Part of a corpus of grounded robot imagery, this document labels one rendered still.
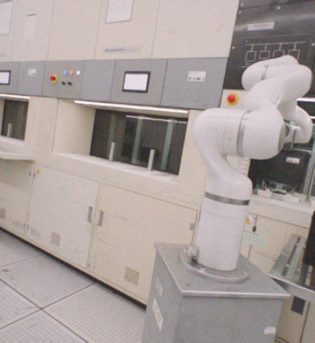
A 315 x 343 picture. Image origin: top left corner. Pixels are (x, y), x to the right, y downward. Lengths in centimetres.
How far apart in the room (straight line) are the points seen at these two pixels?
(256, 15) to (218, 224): 118
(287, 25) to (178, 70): 57
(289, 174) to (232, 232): 94
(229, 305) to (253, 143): 38
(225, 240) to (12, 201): 228
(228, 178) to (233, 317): 32
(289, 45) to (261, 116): 86
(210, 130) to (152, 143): 153
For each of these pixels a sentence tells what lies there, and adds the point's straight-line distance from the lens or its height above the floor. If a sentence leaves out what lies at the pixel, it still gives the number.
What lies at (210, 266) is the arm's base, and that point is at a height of 78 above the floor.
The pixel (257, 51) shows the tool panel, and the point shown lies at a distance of 157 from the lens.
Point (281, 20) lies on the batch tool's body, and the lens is 160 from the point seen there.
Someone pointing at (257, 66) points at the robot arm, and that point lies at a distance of 110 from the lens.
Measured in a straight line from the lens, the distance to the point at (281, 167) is 164.
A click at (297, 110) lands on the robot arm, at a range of 139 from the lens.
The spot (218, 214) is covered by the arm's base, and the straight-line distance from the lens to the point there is 72.
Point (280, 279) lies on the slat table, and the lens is 86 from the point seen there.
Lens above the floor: 106
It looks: 6 degrees down
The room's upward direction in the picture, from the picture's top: 9 degrees clockwise
